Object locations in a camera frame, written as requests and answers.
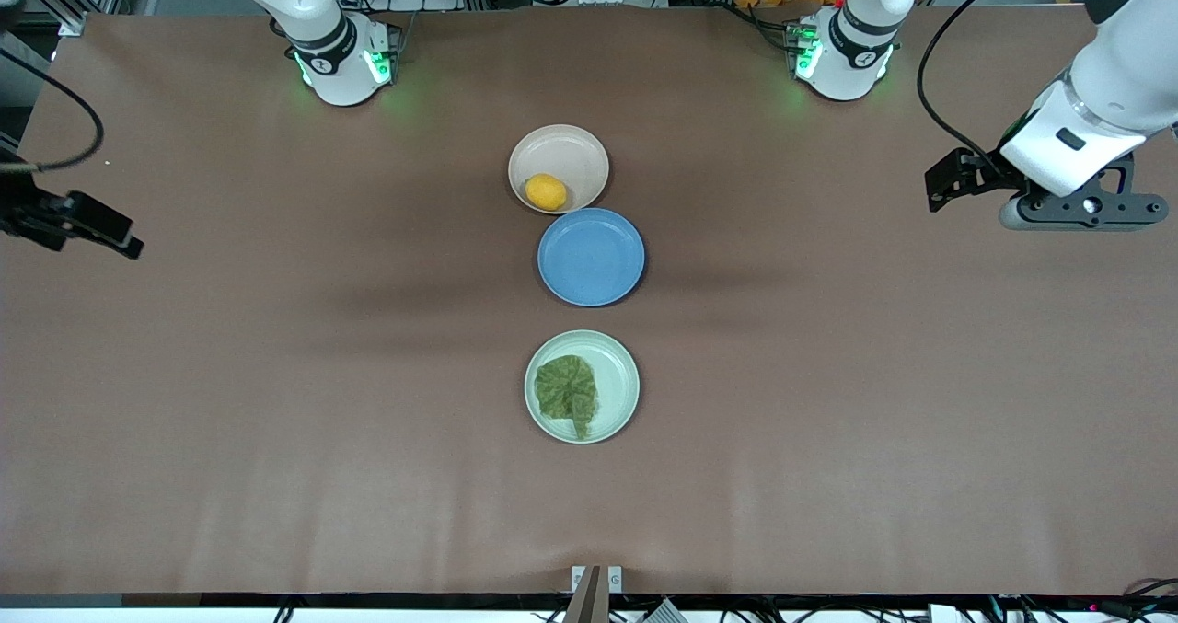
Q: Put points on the blue round plate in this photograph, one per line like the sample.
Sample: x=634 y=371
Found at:
x=591 y=257

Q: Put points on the metal mount bracket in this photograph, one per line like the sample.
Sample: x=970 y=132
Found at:
x=596 y=595

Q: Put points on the brown paper table cover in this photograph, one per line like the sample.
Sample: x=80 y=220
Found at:
x=368 y=494

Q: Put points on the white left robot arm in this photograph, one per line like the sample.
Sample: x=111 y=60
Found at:
x=856 y=52

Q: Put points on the yellow lemon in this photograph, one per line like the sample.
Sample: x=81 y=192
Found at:
x=546 y=192

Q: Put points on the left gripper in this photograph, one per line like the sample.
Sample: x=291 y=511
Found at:
x=992 y=178

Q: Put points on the pale green round plate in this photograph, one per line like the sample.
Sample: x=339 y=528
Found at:
x=617 y=379

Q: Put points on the green lettuce leaf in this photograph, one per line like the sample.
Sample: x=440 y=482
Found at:
x=566 y=388

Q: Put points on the beige round plate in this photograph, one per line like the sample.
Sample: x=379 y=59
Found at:
x=575 y=158

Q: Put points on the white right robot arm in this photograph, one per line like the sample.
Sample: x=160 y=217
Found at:
x=331 y=52

